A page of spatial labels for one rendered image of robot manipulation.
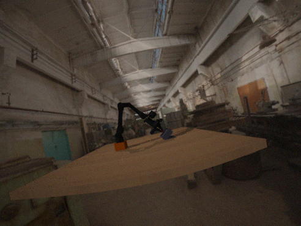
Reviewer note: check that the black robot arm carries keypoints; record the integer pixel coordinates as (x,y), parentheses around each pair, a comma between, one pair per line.
(120,129)

